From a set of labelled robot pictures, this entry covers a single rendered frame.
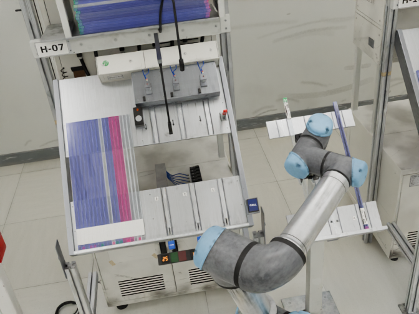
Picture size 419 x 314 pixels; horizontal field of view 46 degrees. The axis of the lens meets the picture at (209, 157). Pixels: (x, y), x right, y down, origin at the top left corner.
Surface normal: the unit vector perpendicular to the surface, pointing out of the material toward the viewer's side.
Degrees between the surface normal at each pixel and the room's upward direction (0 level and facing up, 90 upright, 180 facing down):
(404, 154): 0
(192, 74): 43
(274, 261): 37
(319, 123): 26
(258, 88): 90
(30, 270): 0
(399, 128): 0
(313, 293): 90
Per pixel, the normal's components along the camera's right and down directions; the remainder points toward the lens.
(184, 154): -0.09, -0.84
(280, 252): 0.07, -0.63
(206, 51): 0.03, -0.25
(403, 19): 0.14, 0.53
